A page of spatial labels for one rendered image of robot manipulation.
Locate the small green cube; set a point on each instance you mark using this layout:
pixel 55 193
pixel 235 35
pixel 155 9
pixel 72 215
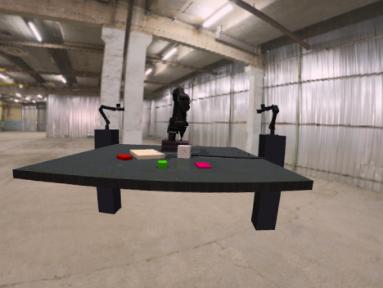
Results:
pixel 162 165

